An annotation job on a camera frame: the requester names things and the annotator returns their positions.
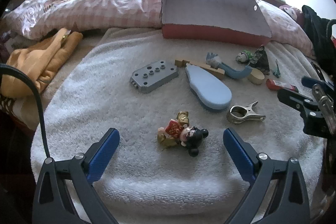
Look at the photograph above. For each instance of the metal snap hook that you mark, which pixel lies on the metal snap hook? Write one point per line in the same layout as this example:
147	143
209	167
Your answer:
326	108

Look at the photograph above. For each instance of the small teal dragonfly toy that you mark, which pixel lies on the small teal dragonfly toy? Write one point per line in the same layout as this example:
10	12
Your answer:
276	70

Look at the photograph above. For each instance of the orange cloth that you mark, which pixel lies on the orange cloth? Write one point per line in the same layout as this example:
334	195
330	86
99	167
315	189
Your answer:
34	64

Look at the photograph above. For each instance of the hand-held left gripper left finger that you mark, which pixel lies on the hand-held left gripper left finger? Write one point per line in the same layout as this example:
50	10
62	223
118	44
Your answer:
103	155

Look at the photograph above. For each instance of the oval wooden piece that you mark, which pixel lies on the oval wooden piece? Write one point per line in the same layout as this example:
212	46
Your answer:
256	78

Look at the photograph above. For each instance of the red tube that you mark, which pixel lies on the red tube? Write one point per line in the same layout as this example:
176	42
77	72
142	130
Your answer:
278	85

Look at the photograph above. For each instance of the black garment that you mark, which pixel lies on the black garment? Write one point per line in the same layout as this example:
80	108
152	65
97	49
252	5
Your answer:
317	29

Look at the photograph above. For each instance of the blue curved plastic scoop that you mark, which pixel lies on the blue curved plastic scoop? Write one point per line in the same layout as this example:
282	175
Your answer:
236	73

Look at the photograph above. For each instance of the metal spring clip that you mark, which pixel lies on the metal spring clip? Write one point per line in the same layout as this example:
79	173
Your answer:
241	116

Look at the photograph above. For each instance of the mouse-eared red gold figurine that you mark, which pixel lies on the mouse-eared red gold figurine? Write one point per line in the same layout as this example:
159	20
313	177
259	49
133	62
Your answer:
181	132

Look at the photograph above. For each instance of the pink plush pillow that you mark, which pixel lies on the pink plush pillow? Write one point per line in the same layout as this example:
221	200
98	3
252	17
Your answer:
292	12

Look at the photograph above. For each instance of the white towel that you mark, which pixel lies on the white towel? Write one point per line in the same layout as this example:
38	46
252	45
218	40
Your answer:
105	108

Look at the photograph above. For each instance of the light blue oval sponge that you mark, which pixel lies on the light blue oval sponge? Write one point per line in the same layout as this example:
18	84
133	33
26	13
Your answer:
210	90

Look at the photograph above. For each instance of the red cardboard box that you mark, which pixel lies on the red cardboard box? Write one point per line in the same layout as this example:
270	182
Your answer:
210	3

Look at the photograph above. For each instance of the dark patterned figurine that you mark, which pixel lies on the dark patterned figurine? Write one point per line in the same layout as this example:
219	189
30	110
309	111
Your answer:
261	61

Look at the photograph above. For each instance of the notched wooden block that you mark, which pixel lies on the notched wooden block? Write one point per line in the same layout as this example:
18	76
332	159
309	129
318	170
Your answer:
183	62

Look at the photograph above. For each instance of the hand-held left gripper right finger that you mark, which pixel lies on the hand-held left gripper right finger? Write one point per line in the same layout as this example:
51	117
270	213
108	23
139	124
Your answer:
239	155

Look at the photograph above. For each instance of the pink checked duvet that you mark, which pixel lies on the pink checked duvet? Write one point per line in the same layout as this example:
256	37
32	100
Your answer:
105	8

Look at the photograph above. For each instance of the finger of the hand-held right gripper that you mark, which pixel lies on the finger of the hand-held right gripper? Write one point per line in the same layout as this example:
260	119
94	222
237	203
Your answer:
291	99
309	81

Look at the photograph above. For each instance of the green white toy figure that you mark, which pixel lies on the green white toy figure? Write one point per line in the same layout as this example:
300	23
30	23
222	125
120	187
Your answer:
242	56

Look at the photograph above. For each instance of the grey perforated metal plate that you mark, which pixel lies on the grey perforated metal plate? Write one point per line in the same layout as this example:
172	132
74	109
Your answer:
153	75

